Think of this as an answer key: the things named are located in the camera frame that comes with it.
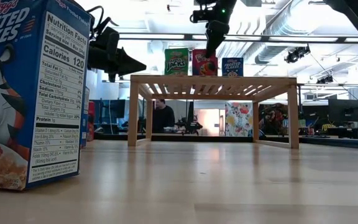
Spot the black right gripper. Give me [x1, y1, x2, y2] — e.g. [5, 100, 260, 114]
[205, 0, 239, 58]

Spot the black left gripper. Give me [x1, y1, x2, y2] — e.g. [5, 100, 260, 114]
[87, 27, 147, 83]

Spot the red Froot Loops cereal box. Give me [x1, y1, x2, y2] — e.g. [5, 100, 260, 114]
[87, 101, 96, 142]
[191, 49, 219, 77]

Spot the green Apple Jacks cereal box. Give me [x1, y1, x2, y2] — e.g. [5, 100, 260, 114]
[164, 48, 190, 76]

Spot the light wooden slatted shelf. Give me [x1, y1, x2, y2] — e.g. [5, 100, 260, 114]
[127, 74, 300, 149]

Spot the black computer monitor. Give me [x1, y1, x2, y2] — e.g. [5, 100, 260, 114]
[91, 99, 126, 119]
[328, 98, 358, 123]

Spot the person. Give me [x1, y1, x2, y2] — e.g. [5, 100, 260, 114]
[152, 98, 176, 134]

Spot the black ceiling spotlight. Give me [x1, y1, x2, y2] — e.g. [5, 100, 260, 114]
[284, 45, 311, 65]
[316, 74, 334, 85]

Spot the floral patterned panel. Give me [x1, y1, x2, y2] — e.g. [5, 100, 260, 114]
[224, 101, 254, 138]

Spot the small black background robot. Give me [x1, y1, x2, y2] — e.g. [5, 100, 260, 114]
[174, 116, 204, 136]

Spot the dark colourful poster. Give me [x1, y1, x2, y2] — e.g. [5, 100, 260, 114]
[258, 103, 288, 136]

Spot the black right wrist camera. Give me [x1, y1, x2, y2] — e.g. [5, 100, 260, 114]
[190, 8, 213, 24]

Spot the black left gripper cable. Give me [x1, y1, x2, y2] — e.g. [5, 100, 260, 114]
[85, 5, 120, 35]

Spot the silver ceiling duct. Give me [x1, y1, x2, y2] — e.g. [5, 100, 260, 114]
[255, 0, 326, 65]

